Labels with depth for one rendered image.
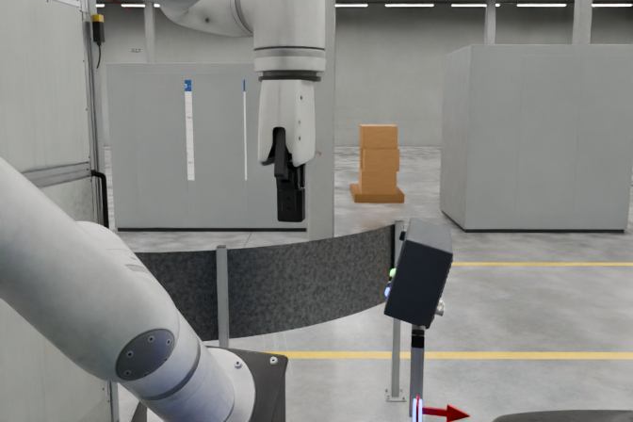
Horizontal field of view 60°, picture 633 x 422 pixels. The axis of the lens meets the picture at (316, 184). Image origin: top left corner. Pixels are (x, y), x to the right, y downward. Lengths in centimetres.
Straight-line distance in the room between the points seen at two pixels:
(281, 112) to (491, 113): 629
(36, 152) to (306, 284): 123
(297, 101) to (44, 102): 180
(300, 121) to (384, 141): 812
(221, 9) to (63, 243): 32
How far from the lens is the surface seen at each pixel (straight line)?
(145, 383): 81
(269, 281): 244
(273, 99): 62
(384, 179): 880
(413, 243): 125
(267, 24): 63
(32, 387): 245
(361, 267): 268
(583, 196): 736
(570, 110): 718
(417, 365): 130
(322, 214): 497
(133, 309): 63
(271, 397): 100
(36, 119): 230
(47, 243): 58
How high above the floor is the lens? 155
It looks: 8 degrees down
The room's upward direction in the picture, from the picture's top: straight up
